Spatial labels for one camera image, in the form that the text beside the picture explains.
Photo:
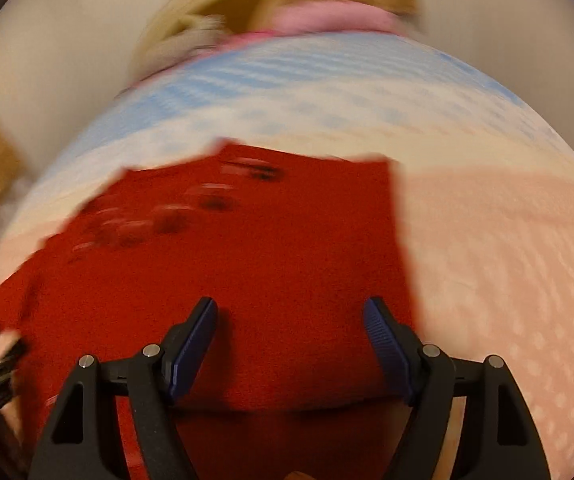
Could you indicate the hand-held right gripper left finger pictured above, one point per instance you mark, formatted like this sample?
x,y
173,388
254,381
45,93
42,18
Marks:
x,y
194,345

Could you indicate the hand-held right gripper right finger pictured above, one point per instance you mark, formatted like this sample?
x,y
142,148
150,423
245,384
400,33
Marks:
x,y
387,345

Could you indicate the red knit sweater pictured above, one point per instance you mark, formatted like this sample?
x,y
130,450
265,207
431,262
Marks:
x,y
292,240

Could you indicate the pink and blue patterned bedspread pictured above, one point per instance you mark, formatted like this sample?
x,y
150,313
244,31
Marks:
x,y
492,235

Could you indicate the cream wooden headboard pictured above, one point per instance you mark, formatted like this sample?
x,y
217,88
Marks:
x,y
177,35

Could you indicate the pink pillow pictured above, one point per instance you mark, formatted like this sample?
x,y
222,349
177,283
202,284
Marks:
x,y
327,22

